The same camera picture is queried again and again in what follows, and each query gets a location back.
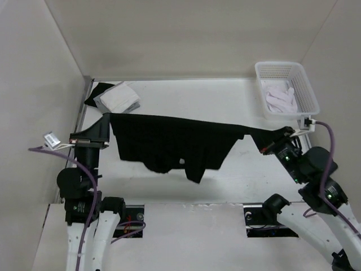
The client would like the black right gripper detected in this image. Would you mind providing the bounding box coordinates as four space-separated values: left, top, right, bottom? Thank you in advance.
247 124 305 182

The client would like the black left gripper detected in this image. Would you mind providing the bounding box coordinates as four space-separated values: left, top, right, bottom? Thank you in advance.
71 112 112 186

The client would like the black tank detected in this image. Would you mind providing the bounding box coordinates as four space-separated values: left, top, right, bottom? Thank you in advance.
108 112 283 185
84 82 114 108

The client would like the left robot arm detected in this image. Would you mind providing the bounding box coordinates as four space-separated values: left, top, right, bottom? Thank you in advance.
57 113 127 270

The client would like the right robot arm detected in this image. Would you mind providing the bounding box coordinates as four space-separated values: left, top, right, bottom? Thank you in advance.
250 122 360 270

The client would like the folded grey tank top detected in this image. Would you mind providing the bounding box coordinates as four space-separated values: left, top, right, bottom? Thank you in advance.
94 83 141 115

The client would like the folded white tank top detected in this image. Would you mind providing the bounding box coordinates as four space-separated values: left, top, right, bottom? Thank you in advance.
100 82 140 113

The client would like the folded black tank top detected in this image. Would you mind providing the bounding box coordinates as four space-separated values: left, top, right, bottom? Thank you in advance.
84 82 114 108

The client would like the white tank top in basket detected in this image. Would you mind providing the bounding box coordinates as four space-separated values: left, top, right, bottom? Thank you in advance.
262 83 298 114

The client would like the white plastic basket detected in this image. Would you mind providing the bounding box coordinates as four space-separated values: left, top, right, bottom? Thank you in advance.
254 61 320 121

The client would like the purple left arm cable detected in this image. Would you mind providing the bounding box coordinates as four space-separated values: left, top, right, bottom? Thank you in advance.
28 146 147 271

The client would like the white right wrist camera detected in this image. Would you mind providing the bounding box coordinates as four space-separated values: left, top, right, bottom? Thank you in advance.
291 116 316 137

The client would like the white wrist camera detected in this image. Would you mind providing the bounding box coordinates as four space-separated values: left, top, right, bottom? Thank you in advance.
43 132 75 151
291 116 316 137

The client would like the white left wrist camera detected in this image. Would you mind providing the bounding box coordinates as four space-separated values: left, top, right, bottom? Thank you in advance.
43 132 75 151

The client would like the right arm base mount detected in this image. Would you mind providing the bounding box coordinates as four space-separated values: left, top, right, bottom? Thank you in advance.
243 194 298 238

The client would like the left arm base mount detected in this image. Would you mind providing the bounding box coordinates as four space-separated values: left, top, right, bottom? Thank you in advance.
113 205 145 238

